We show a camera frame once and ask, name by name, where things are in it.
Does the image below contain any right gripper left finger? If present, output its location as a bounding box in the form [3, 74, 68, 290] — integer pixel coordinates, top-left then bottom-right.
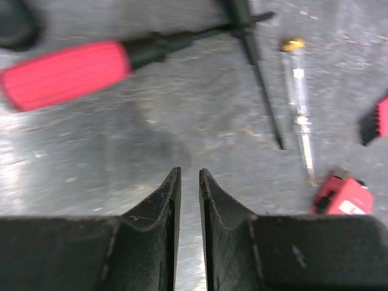
[1, 167, 181, 290]

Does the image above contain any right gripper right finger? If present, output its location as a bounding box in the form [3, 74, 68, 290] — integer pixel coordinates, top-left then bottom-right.
[199, 169, 387, 290]

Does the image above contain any red phillips screwdriver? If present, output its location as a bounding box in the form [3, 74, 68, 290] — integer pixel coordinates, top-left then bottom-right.
[0, 11, 276, 113]

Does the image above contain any red utility knife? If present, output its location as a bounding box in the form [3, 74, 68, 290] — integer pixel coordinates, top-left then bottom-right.
[1, 0, 41, 52]

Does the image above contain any red tape measure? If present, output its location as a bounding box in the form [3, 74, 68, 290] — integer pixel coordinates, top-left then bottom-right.
[311, 170, 373, 215]

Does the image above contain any small red black holder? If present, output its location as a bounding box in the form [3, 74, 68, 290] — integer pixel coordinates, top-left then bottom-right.
[358, 95, 387, 146]

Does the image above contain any clear voltage tester screwdriver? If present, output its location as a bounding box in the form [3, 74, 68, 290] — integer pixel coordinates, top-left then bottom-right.
[280, 37, 316, 187]

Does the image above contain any red flathead screwdriver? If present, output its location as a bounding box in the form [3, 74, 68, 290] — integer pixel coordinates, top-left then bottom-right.
[219, 0, 284, 150]

